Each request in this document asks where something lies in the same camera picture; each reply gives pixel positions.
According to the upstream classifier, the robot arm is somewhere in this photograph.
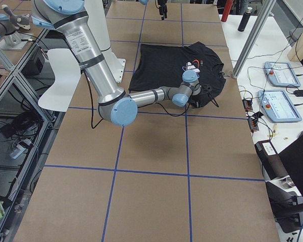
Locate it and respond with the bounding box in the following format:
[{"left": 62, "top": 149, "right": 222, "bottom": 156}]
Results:
[{"left": 32, "top": 1, "right": 205, "bottom": 127}]

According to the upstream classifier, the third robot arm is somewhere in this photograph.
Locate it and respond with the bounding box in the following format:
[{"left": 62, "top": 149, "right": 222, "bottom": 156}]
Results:
[{"left": 0, "top": 5, "right": 30, "bottom": 51}]

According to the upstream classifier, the black graphic t-shirt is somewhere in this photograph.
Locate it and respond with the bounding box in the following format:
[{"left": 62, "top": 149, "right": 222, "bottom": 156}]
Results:
[{"left": 129, "top": 42, "right": 226, "bottom": 108}]

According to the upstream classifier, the white plastic chair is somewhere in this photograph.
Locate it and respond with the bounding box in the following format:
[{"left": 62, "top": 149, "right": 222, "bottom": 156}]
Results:
[{"left": 38, "top": 48, "right": 81, "bottom": 112}]

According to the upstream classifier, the teach pendant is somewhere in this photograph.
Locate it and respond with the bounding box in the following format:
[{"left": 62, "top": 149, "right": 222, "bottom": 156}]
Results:
[
  {"left": 264, "top": 62, "right": 300, "bottom": 87},
  {"left": 258, "top": 90, "right": 302, "bottom": 123}
]

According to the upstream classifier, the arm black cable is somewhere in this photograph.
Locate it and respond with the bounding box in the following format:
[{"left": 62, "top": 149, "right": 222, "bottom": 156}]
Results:
[{"left": 83, "top": 68, "right": 220, "bottom": 130}]

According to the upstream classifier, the black office chair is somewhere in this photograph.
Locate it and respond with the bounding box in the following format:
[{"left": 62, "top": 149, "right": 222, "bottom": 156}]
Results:
[{"left": 266, "top": 134, "right": 303, "bottom": 233}]

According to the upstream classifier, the far teach pendant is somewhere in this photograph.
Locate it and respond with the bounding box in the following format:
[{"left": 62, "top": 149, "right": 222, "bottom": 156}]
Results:
[{"left": 264, "top": 62, "right": 300, "bottom": 87}]

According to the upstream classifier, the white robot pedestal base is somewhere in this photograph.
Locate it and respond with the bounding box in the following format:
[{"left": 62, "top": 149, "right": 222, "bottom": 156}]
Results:
[{"left": 84, "top": 0, "right": 126, "bottom": 83}]

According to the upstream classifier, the aluminium frame post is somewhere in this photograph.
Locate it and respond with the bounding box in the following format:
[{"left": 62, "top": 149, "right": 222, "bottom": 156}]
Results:
[{"left": 232, "top": 0, "right": 276, "bottom": 79}]

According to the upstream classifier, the red bottle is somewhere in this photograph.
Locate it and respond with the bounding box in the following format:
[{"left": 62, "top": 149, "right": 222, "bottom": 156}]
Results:
[{"left": 221, "top": 0, "right": 233, "bottom": 22}]

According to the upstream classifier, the black water bottle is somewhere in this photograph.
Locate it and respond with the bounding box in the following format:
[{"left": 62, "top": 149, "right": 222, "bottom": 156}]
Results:
[{"left": 237, "top": 7, "right": 253, "bottom": 32}]

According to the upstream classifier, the near teach pendant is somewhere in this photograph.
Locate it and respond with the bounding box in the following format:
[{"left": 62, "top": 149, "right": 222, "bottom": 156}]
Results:
[{"left": 258, "top": 90, "right": 302, "bottom": 123}]

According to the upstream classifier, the orange black connector strip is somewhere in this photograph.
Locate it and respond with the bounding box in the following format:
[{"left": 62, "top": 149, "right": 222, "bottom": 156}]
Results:
[{"left": 242, "top": 99, "right": 253, "bottom": 111}]

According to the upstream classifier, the black box with label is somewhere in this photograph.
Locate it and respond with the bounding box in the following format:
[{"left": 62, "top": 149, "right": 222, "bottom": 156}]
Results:
[{"left": 255, "top": 140, "right": 289, "bottom": 180}]

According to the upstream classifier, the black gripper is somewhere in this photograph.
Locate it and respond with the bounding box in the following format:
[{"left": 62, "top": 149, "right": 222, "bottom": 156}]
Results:
[
  {"left": 193, "top": 85, "right": 213, "bottom": 101},
  {"left": 158, "top": 0, "right": 167, "bottom": 20}
]

